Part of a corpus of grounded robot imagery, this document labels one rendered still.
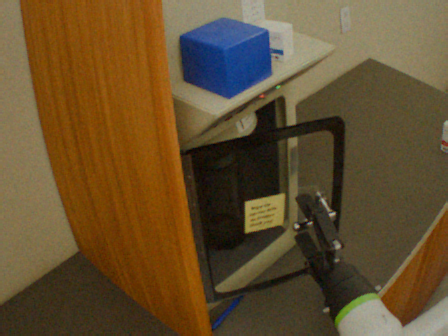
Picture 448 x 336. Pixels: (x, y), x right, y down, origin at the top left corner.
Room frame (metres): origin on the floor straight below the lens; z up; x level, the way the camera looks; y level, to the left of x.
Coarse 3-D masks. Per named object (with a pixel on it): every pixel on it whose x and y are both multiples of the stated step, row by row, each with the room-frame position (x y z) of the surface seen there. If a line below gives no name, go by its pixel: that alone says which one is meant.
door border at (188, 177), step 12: (192, 168) 0.79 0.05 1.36; (192, 180) 0.79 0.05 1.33; (192, 192) 0.79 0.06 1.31; (192, 204) 0.79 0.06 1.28; (192, 216) 0.79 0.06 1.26; (192, 228) 0.79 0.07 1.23; (204, 252) 0.79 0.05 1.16; (204, 264) 0.79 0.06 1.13; (204, 276) 0.79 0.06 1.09; (204, 288) 0.79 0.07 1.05
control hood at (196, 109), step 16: (304, 48) 0.91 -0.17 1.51; (320, 48) 0.91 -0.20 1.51; (336, 48) 0.92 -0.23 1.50; (272, 64) 0.85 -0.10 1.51; (288, 64) 0.84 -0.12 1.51; (304, 64) 0.85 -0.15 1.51; (272, 80) 0.79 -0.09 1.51; (176, 96) 0.77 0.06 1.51; (192, 96) 0.76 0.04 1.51; (208, 96) 0.76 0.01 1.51; (240, 96) 0.75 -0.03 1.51; (256, 96) 0.78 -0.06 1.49; (176, 112) 0.77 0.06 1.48; (192, 112) 0.74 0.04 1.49; (208, 112) 0.72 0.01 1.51; (224, 112) 0.72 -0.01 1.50; (176, 128) 0.77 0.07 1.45; (192, 128) 0.75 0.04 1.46; (208, 128) 0.77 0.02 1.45
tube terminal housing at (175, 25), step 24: (168, 0) 0.81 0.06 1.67; (192, 0) 0.85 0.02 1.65; (216, 0) 0.88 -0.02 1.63; (264, 0) 0.96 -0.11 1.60; (168, 24) 0.81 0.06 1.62; (192, 24) 0.84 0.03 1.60; (168, 48) 0.81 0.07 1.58; (288, 96) 0.99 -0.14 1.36; (288, 120) 0.99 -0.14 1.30; (192, 144) 0.82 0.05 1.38
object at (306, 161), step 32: (288, 128) 0.83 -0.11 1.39; (320, 128) 0.84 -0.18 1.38; (192, 160) 0.79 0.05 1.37; (224, 160) 0.80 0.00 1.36; (256, 160) 0.82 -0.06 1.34; (288, 160) 0.83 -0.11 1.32; (320, 160) 0.84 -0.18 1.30; (224, 192) 0.80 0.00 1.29; (256, 192) 0.82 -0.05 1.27; (288, 192) 0.83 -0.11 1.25; (320, 192) 0.85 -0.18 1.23; (224, 224) 0.80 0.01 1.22; (288, 224) 0.83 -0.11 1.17; (224, 256) 0.80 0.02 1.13; (256, 256) 0.81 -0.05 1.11; (288, 256) 0.83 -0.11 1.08; (320, 256) 0.85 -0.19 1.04; (224, 288) 0.80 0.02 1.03; (256, 288) 0.81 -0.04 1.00
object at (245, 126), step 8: (240, 120) 0.93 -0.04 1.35; (248, 120) 0.95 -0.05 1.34; (256, 120) 0.97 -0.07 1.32; (232, 128) 0.92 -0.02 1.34; (240, 128) 0.92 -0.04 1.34; (248, 128) 0.94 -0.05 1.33; (216, 136) 0.91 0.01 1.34; (224, 136) 0.91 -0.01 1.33; (232, 136) 0.91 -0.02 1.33; (240, 136) 0.92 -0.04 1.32
